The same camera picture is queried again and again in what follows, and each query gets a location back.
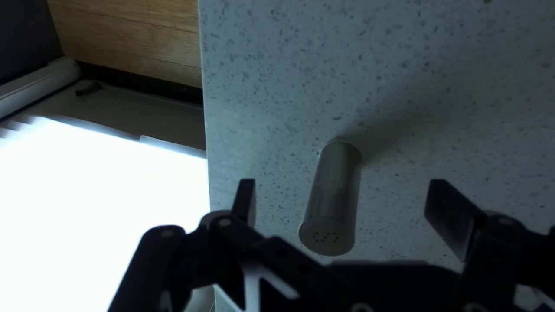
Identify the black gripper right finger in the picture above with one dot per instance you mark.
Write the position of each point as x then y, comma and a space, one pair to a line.
453, 218

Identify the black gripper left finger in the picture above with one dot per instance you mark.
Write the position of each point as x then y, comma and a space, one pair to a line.
243, 206

